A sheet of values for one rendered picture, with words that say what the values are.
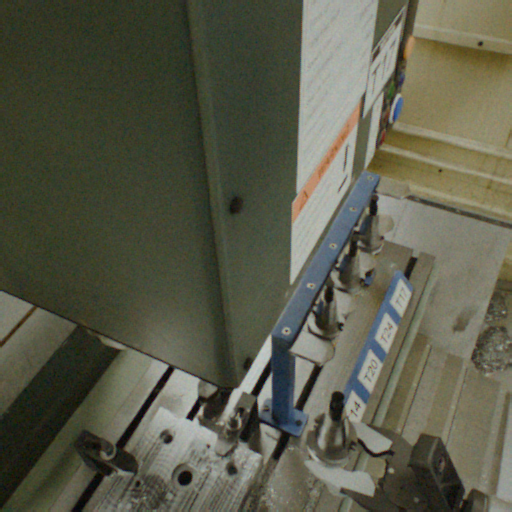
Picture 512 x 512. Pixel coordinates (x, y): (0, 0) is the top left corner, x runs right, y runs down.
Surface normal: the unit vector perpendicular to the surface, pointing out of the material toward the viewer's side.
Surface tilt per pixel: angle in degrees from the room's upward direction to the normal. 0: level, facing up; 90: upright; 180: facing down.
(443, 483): 62
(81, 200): 90
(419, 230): 24
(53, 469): 0
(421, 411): 7
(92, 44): 90
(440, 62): 90
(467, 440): 8
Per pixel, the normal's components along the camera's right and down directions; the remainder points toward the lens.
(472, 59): -0.45, 0.69
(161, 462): -0.03, -0.66
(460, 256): -0.21, -0.32
